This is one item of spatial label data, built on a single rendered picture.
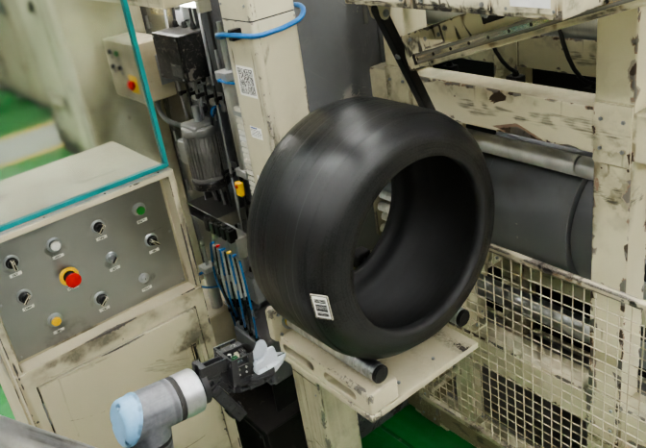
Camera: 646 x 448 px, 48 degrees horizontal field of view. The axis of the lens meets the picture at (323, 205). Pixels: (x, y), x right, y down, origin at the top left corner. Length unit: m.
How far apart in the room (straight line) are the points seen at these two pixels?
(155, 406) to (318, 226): 0.45
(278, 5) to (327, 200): 0.51
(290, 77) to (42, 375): 1.00
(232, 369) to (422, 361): 0.57
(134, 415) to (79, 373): 0.68
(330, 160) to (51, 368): 0.99
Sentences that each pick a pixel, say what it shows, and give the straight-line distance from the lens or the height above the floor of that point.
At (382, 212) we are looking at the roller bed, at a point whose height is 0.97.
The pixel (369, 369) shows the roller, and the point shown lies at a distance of 1.67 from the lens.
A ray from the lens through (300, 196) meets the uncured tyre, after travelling 1.44.
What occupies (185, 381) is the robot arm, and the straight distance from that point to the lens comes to 1.45.
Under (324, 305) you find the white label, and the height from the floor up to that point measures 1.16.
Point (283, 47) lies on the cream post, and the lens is 1.71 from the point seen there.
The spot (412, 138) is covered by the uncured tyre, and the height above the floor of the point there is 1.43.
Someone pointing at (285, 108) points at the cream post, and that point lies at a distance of 1.74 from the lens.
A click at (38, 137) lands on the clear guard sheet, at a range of 1.86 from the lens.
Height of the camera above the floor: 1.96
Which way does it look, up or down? 26 degrees down
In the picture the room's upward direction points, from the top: 9 degrees counter-clockwise
